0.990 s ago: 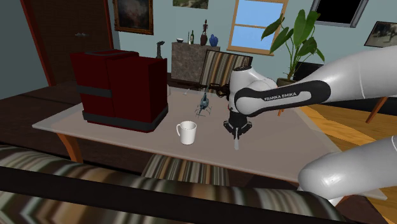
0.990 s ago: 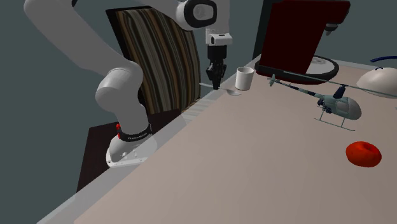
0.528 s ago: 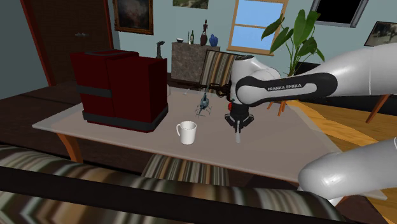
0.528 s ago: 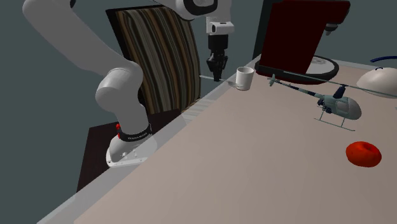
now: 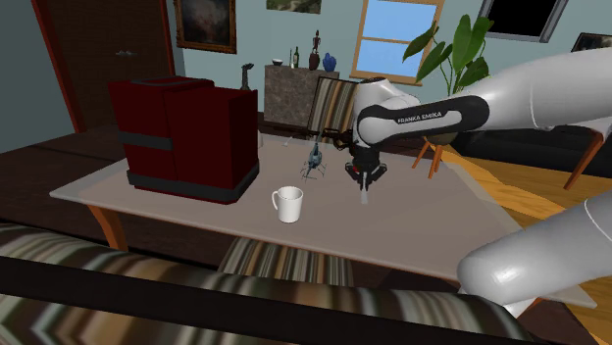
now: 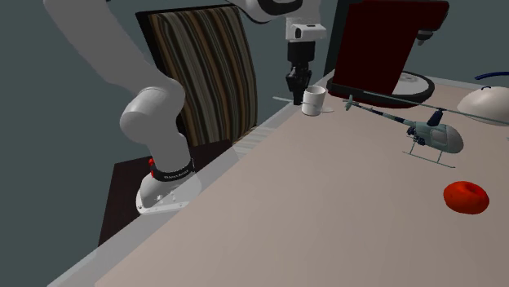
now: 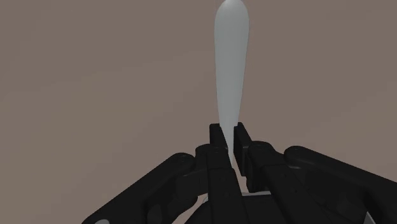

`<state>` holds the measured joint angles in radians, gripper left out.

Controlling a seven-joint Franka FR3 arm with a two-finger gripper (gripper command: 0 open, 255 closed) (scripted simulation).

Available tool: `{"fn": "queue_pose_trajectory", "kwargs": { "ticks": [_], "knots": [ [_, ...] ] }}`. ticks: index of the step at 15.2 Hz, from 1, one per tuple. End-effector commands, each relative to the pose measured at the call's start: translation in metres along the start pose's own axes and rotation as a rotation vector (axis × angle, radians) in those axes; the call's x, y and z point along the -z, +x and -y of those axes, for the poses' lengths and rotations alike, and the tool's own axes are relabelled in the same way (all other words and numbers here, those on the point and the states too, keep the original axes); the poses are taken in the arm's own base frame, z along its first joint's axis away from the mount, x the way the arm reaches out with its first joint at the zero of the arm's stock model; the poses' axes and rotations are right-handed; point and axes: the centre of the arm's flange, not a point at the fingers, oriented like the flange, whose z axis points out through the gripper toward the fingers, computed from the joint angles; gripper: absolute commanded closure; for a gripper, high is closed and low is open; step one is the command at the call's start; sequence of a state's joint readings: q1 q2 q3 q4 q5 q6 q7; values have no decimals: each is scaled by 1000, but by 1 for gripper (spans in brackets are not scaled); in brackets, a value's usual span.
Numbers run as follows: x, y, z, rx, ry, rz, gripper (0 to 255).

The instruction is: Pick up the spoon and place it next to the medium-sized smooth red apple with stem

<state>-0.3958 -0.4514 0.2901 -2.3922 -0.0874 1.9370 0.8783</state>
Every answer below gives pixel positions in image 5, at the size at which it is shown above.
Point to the dark slim figure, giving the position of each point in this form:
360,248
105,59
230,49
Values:
246,76

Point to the small dark framed picture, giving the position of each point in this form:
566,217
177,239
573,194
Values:
593,42

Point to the white mug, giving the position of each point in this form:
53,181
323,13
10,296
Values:
290,208

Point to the green landscape wall picture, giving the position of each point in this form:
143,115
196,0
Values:
294,4

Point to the black sofa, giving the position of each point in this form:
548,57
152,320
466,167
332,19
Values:
526,145

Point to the black screen grey frame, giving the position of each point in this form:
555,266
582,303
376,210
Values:
523,16

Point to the striped chair black frame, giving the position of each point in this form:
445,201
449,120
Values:
334,103
143,291

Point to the grey table wooden legs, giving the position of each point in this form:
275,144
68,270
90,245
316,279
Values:
406,229

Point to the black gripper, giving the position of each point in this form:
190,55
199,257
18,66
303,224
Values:
367,157

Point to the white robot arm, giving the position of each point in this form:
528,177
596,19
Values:
526,103

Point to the large-leaf plant on wooden stand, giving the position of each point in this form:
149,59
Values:
471,43

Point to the dark red coffee machine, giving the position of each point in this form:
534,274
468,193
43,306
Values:
191,138

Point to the blue-grey toy helicopter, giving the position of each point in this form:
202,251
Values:
314,160

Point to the dark brown door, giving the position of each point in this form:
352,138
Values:
110,62

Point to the wooden frame window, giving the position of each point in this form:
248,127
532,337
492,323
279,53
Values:
392,43

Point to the dark painting wooden frame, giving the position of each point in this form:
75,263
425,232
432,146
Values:
205,24

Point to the grey stone sideboard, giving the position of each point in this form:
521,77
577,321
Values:
289,95

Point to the pale slim stick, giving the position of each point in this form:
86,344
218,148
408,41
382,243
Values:
365,193

